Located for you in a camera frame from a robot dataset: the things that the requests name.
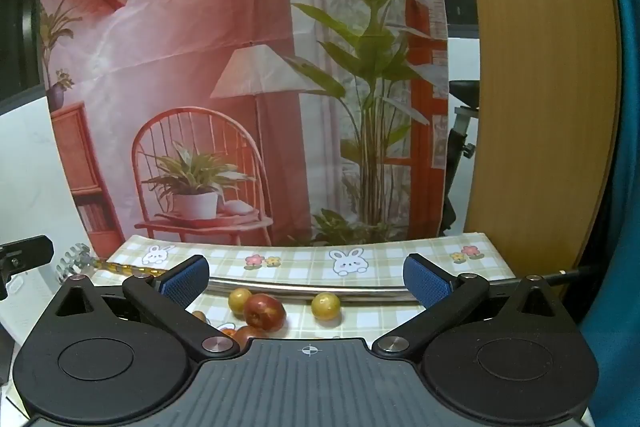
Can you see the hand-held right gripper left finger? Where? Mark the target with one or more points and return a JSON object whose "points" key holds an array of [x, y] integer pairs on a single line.
{"points": [[185, 282]]}

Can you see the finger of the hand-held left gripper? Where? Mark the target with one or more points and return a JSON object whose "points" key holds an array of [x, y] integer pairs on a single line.
{"points": [[25, 252]]}

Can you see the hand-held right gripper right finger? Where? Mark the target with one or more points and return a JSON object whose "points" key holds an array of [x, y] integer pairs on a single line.
{"points": [[430, 282]]}

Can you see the large red apple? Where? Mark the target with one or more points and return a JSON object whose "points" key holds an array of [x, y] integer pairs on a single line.
{"points": [[247, 337]]}

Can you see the small yellow plum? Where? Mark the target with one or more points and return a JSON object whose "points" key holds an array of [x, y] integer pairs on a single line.
{"points": [[237, 299]]}

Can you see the small red apple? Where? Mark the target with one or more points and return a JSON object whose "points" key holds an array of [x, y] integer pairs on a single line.
{"points": [[263, 312]]}

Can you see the telescopic metal rod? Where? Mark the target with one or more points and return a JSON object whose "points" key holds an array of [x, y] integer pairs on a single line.
{"points": [[300, 289]]}

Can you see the checked rabbit tablecloth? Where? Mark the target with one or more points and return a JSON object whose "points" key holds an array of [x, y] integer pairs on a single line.
{"points": [[300, 264]]}

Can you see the black exercise bike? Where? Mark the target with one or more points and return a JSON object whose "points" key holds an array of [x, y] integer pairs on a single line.
{"points": [[462, 92]]}

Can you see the wooden board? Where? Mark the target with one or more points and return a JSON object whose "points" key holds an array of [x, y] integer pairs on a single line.
{"points": [[540, 107]]}

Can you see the teal cloth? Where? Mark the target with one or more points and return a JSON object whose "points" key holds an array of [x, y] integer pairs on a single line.
{"points": [[627, 157]]}

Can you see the dark panel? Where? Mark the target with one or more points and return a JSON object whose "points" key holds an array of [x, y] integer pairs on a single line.
{"points": [[20, 7]]}

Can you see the printed room backdrop cloth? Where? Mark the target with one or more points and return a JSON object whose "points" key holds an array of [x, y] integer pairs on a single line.
{"points": [[200, 7]]}

